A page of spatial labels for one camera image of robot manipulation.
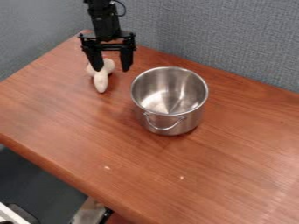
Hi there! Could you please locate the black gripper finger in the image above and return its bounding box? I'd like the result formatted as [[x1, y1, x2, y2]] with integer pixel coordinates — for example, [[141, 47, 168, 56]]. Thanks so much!
[[82, 46, 104, 72], [120, 46, 134, 72]]

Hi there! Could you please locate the white toy mushroom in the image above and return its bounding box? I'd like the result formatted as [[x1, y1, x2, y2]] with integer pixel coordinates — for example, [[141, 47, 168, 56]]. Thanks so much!
[[85, 58, 116, 93]]

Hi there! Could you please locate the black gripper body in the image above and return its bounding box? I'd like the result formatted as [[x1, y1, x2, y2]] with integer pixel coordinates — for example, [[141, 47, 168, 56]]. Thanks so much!
[[76, 0, 137, 53]]

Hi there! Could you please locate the stainless steel pot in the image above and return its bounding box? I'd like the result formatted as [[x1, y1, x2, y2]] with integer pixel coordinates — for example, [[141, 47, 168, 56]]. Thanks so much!
[[130, 66, 209, 136]]

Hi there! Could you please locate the white and black floor object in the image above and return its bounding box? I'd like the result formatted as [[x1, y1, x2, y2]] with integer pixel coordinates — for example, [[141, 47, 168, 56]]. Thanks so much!
[[0, 202, 40, 224]]

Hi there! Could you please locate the table leg bracket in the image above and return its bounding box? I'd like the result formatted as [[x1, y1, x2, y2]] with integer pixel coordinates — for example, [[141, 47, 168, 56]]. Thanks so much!
[[69, 197, 113, 224]]

